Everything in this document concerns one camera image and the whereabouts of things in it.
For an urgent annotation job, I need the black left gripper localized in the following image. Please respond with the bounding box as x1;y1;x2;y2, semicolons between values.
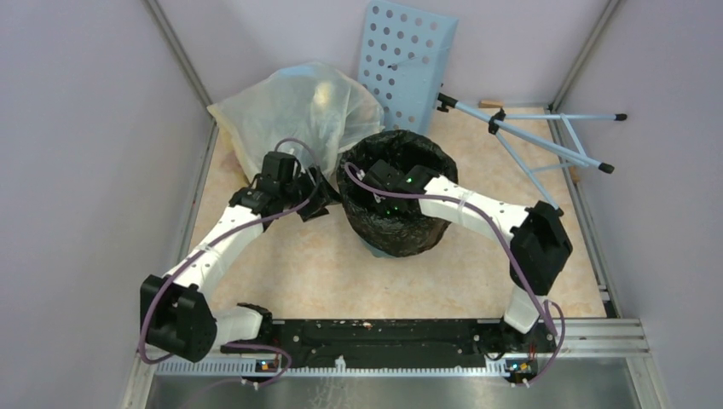
280;164;345;222

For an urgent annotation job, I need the black trash bag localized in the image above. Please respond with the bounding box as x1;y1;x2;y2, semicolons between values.
337;130;459;257

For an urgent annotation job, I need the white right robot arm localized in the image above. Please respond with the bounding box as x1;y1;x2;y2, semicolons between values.
344;160;573;351

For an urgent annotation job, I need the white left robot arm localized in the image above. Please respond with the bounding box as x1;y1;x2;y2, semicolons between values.
139;151;328;363

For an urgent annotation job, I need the teal plastic trash bin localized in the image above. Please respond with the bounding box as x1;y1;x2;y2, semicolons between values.
361;239;400;259

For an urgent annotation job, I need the translucent filled plastic bag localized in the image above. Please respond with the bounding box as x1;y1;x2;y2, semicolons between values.
207;62;384;179

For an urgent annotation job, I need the light blue folding stand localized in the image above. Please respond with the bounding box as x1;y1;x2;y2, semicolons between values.
437;93;628;209

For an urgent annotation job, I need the light blue perforated panel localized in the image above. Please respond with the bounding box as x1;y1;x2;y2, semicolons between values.
357;1;459;135

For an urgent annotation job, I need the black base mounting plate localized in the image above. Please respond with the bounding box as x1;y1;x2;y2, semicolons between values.
254;319;556;369

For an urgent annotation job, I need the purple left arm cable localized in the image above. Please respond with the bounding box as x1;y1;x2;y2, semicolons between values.
138;137;323;390

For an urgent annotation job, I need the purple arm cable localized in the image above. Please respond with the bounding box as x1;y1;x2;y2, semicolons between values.
138;137;323;390
343;162;566;390

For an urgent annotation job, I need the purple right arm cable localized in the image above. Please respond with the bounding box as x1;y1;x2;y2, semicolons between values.
343;162;566;390

